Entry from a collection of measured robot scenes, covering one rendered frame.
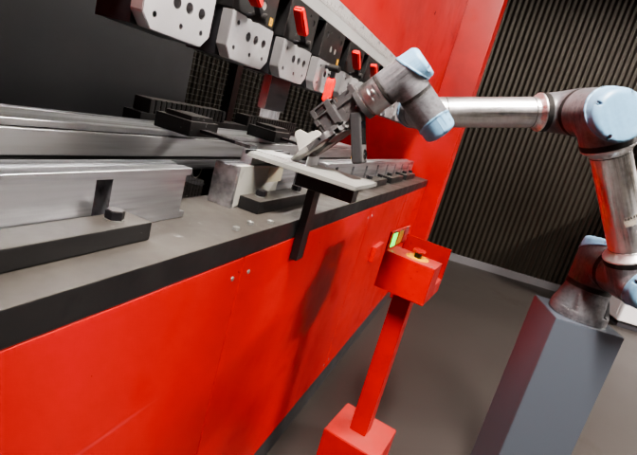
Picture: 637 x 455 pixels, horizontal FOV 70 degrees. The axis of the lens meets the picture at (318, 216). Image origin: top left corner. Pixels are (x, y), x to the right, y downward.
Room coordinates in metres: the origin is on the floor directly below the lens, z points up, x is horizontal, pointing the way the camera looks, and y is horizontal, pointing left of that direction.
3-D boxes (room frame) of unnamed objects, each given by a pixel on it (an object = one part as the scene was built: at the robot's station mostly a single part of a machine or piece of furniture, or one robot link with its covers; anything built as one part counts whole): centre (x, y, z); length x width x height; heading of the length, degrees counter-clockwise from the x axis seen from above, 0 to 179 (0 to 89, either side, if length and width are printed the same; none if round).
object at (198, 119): (1.17, 0.32, 1.01); 0.26 x 0.12 x 0.05; 71
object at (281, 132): (1.61, 0.17, 1.01); 0.26 x 0.12 x 0.05; 71
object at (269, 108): (1.12, 0.18, 1.13); 0.10 x 0.02 x 0.10; 161
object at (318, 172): (1.07, 0.04, 1.00); 0.26 x 0.18 x 0.01; 71
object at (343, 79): (1.47, 0.06, 1.26); 0.15 x 0.09 x 0.17; 161
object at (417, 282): (1.41, -0.34, 0.75); 0.20 x 0.16 x 0.18; 155
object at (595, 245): (1.24, -0.78, 0.94); 0.13 x 0.12 x 0.14; 6
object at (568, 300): (1.25, -0.78, 0.82); 0.15 x 0.15 x 0.10
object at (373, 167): (2.31, -0.22, 0.92); 1.68 x 0.06 x 0.10; 161
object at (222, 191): (1.17, 0.16, 0.92); 0.39 x 0.06 x 0.10; 161
